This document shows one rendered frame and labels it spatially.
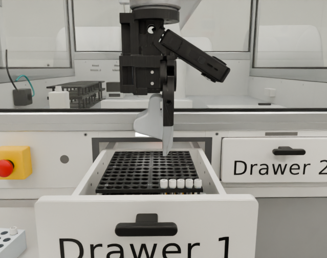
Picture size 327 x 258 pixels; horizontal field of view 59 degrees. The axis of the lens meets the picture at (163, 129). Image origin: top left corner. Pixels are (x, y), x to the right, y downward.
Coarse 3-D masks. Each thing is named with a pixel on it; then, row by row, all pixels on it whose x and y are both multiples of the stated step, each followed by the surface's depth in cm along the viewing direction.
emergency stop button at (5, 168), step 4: (0, 160) 64; (4, 160) 64; (0, 164) 63; (4, 164) 64; (8, 164) 64; (0, 168) 64; (4, 168) 64; (8, 168) 64; (12, 168) 65; (0, 172) 64; (4, 172) 64; (8, 172) 64; (0, 176) 64; (4, 176) 64
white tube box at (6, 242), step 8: (0, 232) 53; (8, 232) 53; (24, 232) 54; (0, 240) 51; (8, 240) 52; (16, 240) 52; (24, 240) 54; (0, 248) 49; (8, 248) 50; (16, 248) 52; (24, 248) 54; (0, 256) 48; (8, 256) 50; (16, 256) 52
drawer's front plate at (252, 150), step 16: (224, 144) 69; (240, 144) 69; (256, 144) 69; (272, 144) 69; (288, 144) 69; (304, 144) 69; (320, 144) 70; (224, 160) 70; (240, 160) 70; (256, 160) 70; (272, 160) 70; (288, 160) 70; (304, 160) 70; (320, 160) 70; (224, 176) 71; (240, 176) 71; (256, 176) 71; (272, 176) 71; (288, 176) 71; (304, 176) 71; (320, 176) 71
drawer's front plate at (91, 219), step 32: (64, 224) 38; (96, 224) 38; (192, 224) 38; (224, 224) 38; (256, 224) 38; (64, 256) 39; (96, 256) 39; (128, 256) 39; (160, 256) 39; (192, 256) 39
